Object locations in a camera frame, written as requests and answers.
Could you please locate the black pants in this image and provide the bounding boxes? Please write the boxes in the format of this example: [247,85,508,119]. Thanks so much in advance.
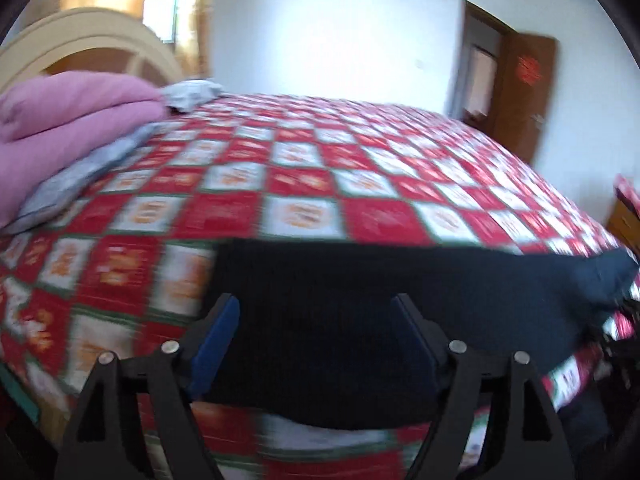
[202,240,638,431]

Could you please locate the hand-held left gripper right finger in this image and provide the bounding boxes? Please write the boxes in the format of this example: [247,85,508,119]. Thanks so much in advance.
[391,292,576,480]

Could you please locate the brown wooden door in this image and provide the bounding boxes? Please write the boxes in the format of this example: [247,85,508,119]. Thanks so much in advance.
[487,34,558,166]

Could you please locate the dark door frame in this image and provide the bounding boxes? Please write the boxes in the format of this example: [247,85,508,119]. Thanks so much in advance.
[447,0,516,131]

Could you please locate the red door ornament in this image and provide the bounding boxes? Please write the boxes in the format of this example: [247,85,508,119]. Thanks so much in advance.
[515,55,543,83]

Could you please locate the pink folded quilt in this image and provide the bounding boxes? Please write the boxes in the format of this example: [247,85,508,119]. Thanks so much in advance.
[0,71,168,228]

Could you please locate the narrow yellow curtain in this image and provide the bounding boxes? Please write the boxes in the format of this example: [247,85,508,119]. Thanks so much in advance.
[172,0,213,81]

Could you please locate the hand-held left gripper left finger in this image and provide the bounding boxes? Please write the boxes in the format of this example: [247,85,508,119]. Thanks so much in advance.
[52,294,241,480]

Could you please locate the grey patterned pillow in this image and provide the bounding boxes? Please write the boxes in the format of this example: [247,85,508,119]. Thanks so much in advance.
[160,79,223,113]

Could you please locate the red checked printed blanket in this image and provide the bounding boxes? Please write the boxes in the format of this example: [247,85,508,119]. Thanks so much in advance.
[0,92,640,480]

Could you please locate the wooden nightstand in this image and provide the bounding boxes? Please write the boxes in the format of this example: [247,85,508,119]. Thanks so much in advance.
[607,195,640,256]

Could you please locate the cream wooden headboard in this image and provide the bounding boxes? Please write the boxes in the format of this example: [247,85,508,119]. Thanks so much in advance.
[0,7,186,93]

